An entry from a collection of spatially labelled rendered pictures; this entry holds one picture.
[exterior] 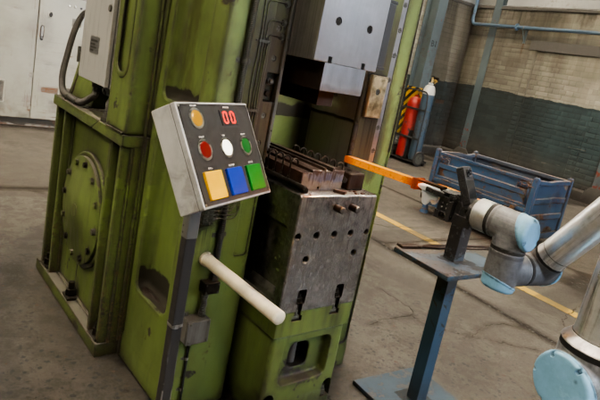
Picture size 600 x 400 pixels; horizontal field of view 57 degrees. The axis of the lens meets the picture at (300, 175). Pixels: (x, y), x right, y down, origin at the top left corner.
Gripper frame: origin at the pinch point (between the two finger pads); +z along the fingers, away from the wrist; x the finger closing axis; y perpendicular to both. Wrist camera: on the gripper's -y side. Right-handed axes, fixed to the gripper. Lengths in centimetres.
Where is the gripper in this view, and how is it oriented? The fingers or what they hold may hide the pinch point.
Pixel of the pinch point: (423, 183)
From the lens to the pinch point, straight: 172.1
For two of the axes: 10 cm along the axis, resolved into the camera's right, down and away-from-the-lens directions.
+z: -6.1, -3.0, 7.3
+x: 7.6, 0.2, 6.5
